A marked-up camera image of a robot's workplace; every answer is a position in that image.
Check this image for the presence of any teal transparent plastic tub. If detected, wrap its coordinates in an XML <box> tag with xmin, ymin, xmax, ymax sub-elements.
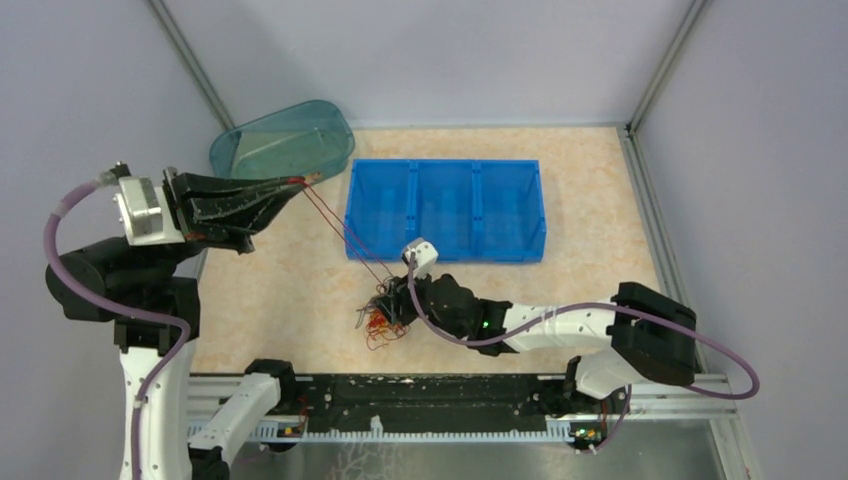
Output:
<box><xmin>208</xmin><ymin>100</ymin><xmax>355</xmax><ymax>183</ymax></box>

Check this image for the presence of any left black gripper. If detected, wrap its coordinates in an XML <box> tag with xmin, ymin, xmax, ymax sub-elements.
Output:
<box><xmin>132</xmin><ymin>162</ymin><xmax>305</xmax><ymax>280</ymax></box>

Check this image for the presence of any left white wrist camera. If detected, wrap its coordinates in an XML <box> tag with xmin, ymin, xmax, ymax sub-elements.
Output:
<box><xmin>114</xmin><ymin>176</ymin><xmax>185</xmax><ymax>247</ymax></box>

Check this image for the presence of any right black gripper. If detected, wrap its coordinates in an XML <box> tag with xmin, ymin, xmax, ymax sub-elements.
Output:
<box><xmin>372</xmin><ymin>264</ymin><xmax>468</xmax><ymax>339</ymax></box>

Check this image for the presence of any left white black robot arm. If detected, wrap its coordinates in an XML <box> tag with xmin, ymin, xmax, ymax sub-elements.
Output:
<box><xmin>43</xmin><ymin>163</ymin><xmax>308</xmax><ymax>479</ymax></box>

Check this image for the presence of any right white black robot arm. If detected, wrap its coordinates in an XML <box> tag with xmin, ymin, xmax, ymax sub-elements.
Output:
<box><xmin>373</xmin><ymin>274</ymin><xmax>696</xmax><ymax>412</ymax></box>

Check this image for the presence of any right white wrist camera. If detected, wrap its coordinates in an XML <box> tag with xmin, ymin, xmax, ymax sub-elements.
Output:
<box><xmin>401</xmin><ymin>237</ymin><xmax>439</xmax><ymax>279</ymax></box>

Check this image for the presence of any colourful wire bundle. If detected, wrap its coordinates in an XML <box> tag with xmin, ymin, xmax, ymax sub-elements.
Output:
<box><xmin>354</xmin><ymin>278</ymin><xmax>415</xmax><ymax>352</ymax></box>

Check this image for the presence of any aluminium frame rail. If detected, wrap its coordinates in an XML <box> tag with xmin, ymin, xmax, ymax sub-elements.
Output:
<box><xmin>137</xmin><ymin>374</ymin><xmax>738</xmax><ymax>423</ymax></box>

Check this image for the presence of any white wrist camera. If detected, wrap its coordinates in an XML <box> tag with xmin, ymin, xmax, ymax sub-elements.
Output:
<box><xmin>114</xmin><ymin>176</ymin><xmax>185</xmax><ymax>247</ymax></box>
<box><xmin>401</xmin><ymin>237</ymin><xmax>439</xmax><ymax>279</ymax></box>

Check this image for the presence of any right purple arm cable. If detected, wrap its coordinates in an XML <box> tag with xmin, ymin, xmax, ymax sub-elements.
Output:
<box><xmin>405</xmin><ymin>254</ymin><xmax>761</xmax><ymax>456</ymax></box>

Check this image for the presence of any white slotted cable duct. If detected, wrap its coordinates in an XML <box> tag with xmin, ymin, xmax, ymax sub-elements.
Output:
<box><xmin>188</xmin><ymin>415</ymin><xmax>575</xmax><ymax>444</ymax></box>

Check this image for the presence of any blue three-compartment plastic bin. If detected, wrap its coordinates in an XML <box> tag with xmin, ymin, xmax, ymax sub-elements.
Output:
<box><xmin>344</xmin><ymin>159</ymin><xmax>547</xmax><ymax>264</ymax></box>

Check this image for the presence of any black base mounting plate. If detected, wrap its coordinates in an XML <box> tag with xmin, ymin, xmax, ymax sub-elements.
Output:
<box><xmin>273</xmin><ymin>374</ymin><xmax>625</xmax><ymax>434</ymax></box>

